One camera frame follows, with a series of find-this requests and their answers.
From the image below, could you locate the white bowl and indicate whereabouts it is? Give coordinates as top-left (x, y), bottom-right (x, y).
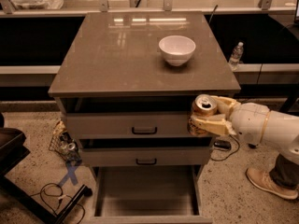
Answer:
top-left (159, 35), bottom-right (196, 66)

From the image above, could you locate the tan shoe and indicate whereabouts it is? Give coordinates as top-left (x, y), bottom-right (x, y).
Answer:
top-left (246, 168), bottom-right (298, 200)

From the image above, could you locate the black power adapter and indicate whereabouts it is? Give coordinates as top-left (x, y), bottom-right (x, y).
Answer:
top-left (214, 140), bottom-right (232, 150)

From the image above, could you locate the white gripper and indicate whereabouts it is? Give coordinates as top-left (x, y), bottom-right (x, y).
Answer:
top-left (190, 95), bottom-right (270, 145)

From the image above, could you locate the black chair base left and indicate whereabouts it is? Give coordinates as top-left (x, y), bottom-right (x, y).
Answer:
top-left (0, 112), bottom-right (90, 224)

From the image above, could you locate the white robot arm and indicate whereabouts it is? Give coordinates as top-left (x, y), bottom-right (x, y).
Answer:
top-left (190, 94), bottom-right (299, 164)

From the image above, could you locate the bottom drawer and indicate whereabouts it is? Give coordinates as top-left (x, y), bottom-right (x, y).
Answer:
top-left (83, 166), bottom-right (213, 224)

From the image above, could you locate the blue tape cross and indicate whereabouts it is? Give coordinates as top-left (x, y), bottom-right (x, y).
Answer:
top-left (58, 161), bottom-right (81, 187)

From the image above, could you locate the orange soda can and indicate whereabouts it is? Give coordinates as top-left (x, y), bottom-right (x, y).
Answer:
top-left (188, 94), bottom-right (217, 136)

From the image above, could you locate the grey drawer cabinet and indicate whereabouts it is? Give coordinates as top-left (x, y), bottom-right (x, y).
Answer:
top-left (48, 10), bottom-right (242, 224)

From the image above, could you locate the top drawer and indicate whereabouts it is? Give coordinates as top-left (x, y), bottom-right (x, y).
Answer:
top-left (60, 110), bottom-right (231, 139)

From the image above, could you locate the drawer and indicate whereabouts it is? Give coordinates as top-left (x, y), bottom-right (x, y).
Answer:
top-left (83, 166), bottom-right (213, 224)
top-left (79, 147), bottom-right (210, 167)
top-left (60, 110), bottom-right (231, 139)

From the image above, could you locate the wire basket with items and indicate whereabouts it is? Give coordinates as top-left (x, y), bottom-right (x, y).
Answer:
top-left (49, 120), bottom-right (81, 162)

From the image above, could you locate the clear water bottle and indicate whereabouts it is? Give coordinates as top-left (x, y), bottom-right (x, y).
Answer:
top-left (228, 42), bottom-right (244, 70)

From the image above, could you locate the black coiled cable left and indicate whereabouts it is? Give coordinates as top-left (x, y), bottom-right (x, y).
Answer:
top-left (30, 182), bottom-right (86, 224)

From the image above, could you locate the middle drawer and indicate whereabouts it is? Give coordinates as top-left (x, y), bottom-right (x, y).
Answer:
top-left (79, 147), bottom-right (210, 167)

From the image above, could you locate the black cable on floor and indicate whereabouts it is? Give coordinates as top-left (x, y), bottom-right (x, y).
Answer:
top-left (210, 135), bottom-right (241, 162)

